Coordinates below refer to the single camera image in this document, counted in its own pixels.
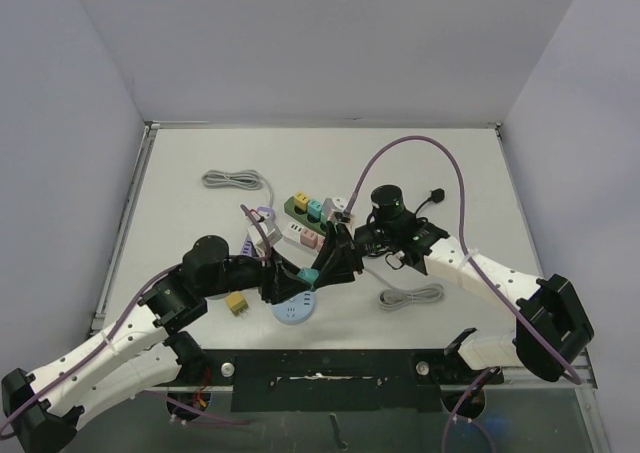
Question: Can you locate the green power strip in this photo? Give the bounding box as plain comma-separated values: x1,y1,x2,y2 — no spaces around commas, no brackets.
284,193,327,235

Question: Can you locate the round blue power socket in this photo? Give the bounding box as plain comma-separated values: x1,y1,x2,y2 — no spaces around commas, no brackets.
271,292,316,325

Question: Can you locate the white USB power strip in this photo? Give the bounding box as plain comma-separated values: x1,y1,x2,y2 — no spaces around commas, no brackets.
281,221,321,253

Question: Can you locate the yellow USB charger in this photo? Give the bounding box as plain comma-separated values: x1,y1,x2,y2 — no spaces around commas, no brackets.
293,191,311,212

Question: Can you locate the black coiled power cable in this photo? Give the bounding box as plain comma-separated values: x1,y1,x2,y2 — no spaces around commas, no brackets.
399,186,446,224

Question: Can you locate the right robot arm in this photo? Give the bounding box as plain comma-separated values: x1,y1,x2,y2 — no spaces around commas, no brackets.
313,185,594,383

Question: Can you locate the purple power strip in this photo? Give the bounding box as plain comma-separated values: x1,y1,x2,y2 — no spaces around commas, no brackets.
240,206,275,258

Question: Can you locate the grey white strip cable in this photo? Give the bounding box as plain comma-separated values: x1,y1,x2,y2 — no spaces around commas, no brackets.
364,265,445,311

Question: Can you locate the teal charger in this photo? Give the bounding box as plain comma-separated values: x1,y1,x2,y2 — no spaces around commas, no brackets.
297,268,319,286
307,198,323,221

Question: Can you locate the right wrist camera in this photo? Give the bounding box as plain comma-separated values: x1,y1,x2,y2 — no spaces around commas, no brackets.
321,197,355,228

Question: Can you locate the grey coiled cable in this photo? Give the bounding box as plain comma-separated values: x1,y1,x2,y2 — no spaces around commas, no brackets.
201,168,277,209

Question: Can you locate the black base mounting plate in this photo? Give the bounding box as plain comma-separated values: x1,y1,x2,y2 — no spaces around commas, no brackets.
167,349,479,413

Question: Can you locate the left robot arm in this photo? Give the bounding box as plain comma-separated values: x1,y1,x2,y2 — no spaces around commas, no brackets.
1,236,319,452

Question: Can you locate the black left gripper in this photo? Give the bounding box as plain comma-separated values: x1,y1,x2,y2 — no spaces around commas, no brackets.
203,244,310,302

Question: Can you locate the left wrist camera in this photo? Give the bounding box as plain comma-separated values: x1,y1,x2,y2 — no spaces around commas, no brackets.
247,219,282,256

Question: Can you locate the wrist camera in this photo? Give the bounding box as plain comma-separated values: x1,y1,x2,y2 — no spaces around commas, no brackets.
247,219,282,256
321,197,355,228

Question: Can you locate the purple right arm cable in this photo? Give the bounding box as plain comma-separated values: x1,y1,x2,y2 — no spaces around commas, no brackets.
344,135,583,453

